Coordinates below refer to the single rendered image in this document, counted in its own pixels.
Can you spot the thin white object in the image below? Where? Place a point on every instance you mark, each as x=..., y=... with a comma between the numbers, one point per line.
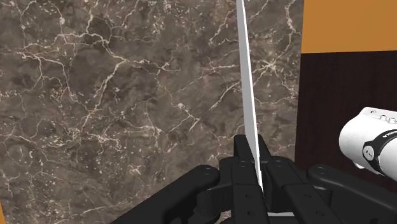
x=247, y=80

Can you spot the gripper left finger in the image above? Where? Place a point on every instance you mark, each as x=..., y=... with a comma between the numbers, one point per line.
x=245, y=186

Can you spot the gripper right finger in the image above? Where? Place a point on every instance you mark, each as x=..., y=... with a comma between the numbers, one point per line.
x=297, y=192

